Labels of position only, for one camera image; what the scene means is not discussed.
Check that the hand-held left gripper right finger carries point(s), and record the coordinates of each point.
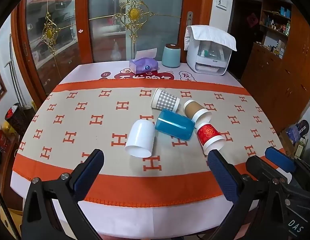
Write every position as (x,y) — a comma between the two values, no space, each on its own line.
(223,177)

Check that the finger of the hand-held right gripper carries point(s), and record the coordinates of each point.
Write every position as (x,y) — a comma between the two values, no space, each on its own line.
(280,158)
(260,167)

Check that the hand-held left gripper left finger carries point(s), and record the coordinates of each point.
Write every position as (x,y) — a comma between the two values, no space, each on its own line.
(87,173)

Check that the red paper cup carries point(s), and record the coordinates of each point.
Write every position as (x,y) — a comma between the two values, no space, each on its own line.
(207,133)

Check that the white plastic cup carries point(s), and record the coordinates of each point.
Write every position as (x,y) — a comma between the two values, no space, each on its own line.
(141,136)

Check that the blue translucent cup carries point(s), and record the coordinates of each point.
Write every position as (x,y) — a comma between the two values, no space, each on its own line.
(173,125)

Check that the brown paper cup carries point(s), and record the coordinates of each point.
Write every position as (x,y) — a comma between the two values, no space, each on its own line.
(192,108)

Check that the grey checked paper cup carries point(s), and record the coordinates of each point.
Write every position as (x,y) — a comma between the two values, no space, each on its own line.
(166,100)

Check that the cardboard box with items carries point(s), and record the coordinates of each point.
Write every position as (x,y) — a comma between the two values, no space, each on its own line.
(294,135)

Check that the orange patterned tablecloth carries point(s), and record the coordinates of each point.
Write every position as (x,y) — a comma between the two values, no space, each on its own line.
(94,100)

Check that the wooden shelf cabinet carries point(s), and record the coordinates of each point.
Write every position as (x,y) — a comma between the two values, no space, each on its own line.
(282,75)

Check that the dark waste bin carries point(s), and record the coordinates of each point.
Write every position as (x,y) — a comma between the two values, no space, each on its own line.
(17,120)

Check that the red snack packets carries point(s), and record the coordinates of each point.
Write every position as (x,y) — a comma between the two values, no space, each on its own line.
(2,137)

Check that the white countertop appliance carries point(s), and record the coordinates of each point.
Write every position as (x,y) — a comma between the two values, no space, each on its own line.
(210,60)

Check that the purple tissue box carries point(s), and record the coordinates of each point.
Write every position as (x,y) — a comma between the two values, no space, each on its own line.
(142,66)

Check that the metal pole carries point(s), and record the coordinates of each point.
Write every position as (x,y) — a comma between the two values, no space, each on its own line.
(15,75)

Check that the light blue canister brown lid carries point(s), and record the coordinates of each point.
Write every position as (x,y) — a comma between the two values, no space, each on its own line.
(171,56)

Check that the glass door gold ornament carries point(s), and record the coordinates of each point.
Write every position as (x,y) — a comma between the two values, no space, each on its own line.
(59,42)
(145,30)

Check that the white folded cloth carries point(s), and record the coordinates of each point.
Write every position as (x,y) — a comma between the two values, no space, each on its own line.
(210,33)

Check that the white wall switch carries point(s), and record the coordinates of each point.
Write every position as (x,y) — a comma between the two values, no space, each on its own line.
(222,3)

